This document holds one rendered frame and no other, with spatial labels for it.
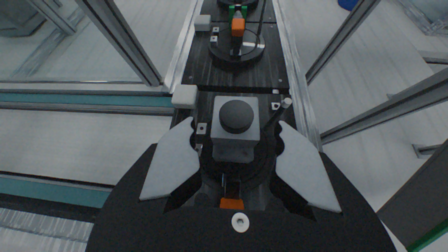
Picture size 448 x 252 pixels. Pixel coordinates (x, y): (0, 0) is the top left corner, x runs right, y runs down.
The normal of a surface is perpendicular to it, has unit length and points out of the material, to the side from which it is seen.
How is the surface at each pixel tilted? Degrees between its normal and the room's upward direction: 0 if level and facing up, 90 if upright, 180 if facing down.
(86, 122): 0
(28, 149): 0
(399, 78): 0
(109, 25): 90
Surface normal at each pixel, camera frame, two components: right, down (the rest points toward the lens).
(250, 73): -0.03, -0.38
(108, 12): 1.00, 0.05
